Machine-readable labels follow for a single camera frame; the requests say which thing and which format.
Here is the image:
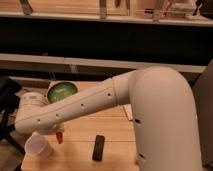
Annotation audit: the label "orange pepper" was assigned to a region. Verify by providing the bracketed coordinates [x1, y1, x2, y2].
[56, 132, 63, 144]

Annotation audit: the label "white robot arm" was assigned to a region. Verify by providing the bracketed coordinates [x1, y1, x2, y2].
[15, 66, 203, 171]

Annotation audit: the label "white ceramic cup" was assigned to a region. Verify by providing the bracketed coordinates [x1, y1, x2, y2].
[25, 132, 53, 157]

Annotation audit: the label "green round bowl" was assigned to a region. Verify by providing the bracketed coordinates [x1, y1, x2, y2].
[47, 82, 78, 103]

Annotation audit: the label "black rectangular block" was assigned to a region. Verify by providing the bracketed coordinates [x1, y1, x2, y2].
[92, 135, 105, 161]

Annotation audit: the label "dark chair back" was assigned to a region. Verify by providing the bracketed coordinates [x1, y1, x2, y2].
[192, 59, 213, 170]

